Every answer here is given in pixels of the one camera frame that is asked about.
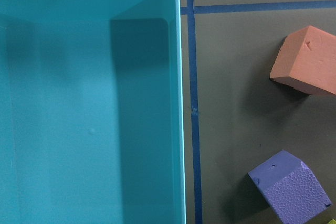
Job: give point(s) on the teal plastic bin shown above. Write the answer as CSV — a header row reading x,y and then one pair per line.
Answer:
x,y
92,112

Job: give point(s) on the orange foam block left side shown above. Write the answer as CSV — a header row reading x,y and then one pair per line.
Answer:
x,y
306,62

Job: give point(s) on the purple foam block left side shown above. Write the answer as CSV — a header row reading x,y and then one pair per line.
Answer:
x,y
290,188

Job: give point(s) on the yellow foam block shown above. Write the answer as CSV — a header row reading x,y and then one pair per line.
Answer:
x,y
332,221

